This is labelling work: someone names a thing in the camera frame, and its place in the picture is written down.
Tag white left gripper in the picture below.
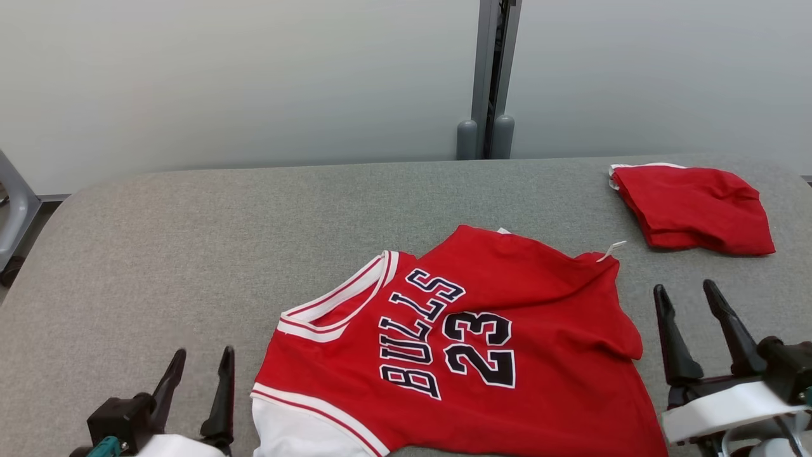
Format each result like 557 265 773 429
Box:
133 346 235 457

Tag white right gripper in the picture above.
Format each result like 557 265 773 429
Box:
653 279 812 457

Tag red shorts with white stripes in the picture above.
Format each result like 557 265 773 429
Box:
609 162 776 257

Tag red Bulls basketball jersey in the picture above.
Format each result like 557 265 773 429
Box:
251 224 669 457

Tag grey partition support leg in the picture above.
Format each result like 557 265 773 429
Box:
0 150 43 286

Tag grey partition foot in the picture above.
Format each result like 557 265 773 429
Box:
456 119 478 161
491 114 516 160

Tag teal left camera cable connector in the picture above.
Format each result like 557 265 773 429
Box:
69 436 122 457

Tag grey metal partition post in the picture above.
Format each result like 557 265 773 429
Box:
471 0 523 159

